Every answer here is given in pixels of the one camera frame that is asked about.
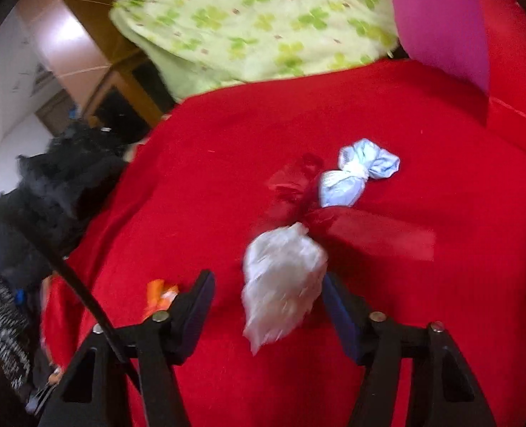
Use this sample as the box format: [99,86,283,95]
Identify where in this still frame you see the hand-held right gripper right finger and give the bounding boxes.
[323,273,497,427]

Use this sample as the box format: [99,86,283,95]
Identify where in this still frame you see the orange wrapper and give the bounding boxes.
[142,278,180,322]

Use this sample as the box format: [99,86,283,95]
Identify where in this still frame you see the black fuzzy garment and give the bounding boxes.
[0,122,130,285]

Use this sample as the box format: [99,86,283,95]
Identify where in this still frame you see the light blue wrapper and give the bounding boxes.
[319,139,401,209]

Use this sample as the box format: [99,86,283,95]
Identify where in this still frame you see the green floral quilt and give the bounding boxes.
[109,0,399,103]

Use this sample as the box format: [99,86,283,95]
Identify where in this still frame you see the white plastic bag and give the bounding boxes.
[241,221,330,357]

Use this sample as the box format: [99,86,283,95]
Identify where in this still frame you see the black cable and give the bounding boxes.
[0,189,141,390]

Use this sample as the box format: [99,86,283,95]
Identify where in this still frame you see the dark red packet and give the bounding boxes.
[305,207,437,262]

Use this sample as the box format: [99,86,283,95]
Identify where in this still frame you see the clear red wrapper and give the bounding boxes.
[265,153,325,215]

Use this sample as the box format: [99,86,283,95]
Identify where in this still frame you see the grey knit cloth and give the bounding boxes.
[0,264,35,394]

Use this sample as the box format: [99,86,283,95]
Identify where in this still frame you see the red paper gift bag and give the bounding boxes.
[465,0,526,161]

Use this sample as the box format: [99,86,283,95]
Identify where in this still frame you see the wooden cabinet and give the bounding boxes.
[83,49,177,143]

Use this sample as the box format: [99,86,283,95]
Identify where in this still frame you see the red blanket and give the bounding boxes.
[41,58,526,427]

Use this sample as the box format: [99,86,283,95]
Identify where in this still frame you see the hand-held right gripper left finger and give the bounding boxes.
[38,269,217,427]

